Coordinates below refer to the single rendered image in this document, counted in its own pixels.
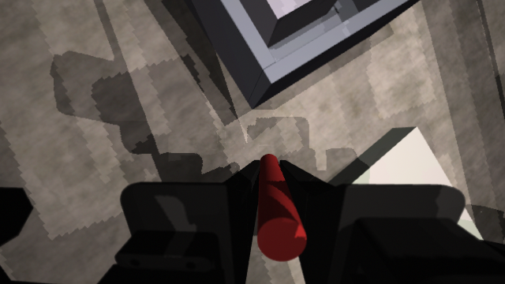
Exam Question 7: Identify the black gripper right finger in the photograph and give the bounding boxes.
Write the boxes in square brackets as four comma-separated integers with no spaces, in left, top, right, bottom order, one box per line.
[279,160,466,284]

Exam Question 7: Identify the red peg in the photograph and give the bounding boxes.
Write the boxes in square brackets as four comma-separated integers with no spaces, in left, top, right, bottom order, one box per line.
[257,154,307,262]

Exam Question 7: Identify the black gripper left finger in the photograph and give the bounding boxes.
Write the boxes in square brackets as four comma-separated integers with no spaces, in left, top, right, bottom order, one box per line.
[120,160,260,284]

